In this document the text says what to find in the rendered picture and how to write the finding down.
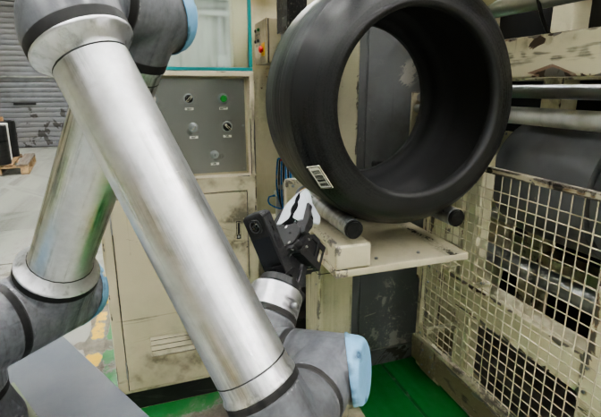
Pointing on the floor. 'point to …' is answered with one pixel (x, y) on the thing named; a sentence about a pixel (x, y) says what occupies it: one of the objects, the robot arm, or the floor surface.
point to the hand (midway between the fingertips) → (301, 192)
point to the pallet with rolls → (10, 155)
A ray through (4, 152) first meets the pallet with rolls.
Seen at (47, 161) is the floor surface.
